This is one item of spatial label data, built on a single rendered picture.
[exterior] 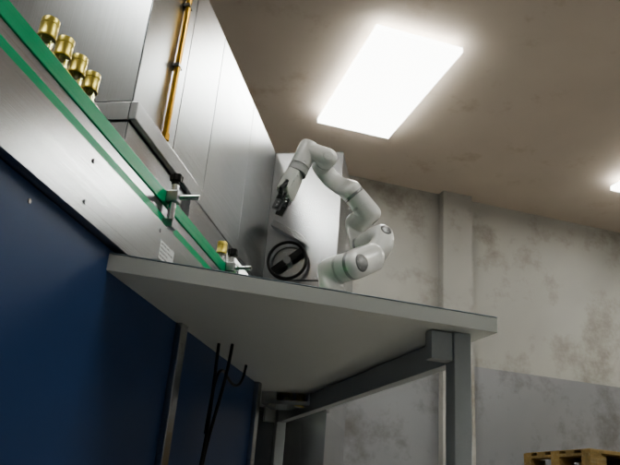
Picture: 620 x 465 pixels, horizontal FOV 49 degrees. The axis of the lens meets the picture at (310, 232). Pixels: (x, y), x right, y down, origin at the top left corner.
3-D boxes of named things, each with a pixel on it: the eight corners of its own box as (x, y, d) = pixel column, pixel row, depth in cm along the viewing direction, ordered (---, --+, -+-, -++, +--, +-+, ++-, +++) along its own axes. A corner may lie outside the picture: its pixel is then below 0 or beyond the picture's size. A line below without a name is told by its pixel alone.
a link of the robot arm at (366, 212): (347, 200, 240) (322, 222, 250) (385, 246, 240) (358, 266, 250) (366, 185, 253) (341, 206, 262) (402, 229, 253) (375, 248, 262)
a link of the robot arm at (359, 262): (362, 272, 240) (398, 262, 230) (321, 290, 222) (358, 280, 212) (353, 246, 240) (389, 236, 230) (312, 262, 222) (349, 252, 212)
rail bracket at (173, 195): (165, 233, 147) (174, 179, 152) (197, 233, 146) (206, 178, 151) (159, 226, 143) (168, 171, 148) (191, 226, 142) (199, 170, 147)
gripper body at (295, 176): (291, 173, 255) (279, 198, 252) (285, 160, 246) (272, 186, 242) (309, 179, 253) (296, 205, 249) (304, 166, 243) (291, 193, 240)
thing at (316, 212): (286, 342, 400) (299, 206, 434) (349, 344, 393) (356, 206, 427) (258, 309, 337) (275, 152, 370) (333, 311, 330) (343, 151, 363)
